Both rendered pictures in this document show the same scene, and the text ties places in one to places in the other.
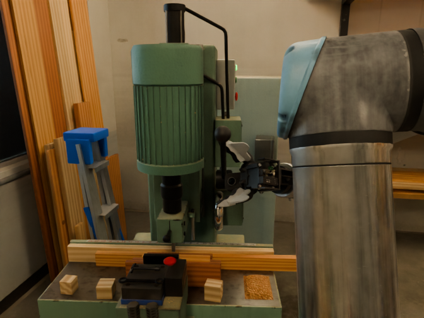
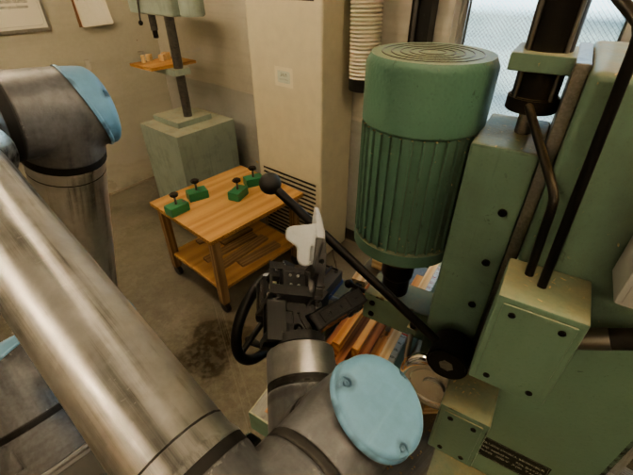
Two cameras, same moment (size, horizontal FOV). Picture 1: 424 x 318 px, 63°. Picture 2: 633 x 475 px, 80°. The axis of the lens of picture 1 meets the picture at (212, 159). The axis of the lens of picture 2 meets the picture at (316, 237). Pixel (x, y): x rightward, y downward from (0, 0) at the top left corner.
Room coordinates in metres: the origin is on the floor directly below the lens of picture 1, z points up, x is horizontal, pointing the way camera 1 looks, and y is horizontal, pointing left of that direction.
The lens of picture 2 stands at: (1.02, -0.46, 1.60)
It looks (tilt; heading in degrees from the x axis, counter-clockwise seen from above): 36 degrees down; 118
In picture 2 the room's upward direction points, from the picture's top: straight up
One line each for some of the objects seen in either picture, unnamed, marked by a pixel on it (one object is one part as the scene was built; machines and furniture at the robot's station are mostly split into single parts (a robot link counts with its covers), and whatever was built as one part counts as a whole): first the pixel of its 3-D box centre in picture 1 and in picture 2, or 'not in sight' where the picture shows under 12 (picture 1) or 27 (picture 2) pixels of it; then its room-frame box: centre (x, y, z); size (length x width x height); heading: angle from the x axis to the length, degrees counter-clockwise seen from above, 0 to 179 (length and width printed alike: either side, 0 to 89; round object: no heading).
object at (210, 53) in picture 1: (183, 154); (578, 314); (1.18, 0.10, 1.16); 0.22 x 0.22 x 0.72; 87
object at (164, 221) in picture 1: (174, 223); (400, 309); (0.91, 0.11, 1.03); 0.14 x 0.07 x 0.09; 177
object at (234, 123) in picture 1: (228, 141); (525, 333); (1.10, -0.05, 1.23); 0.09 x 0.08 x 0.15; 177
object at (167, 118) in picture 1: (169, 109); (414, 159); (0.89, 0.11, 1.35); 0.18 x 0.18 x 0.31
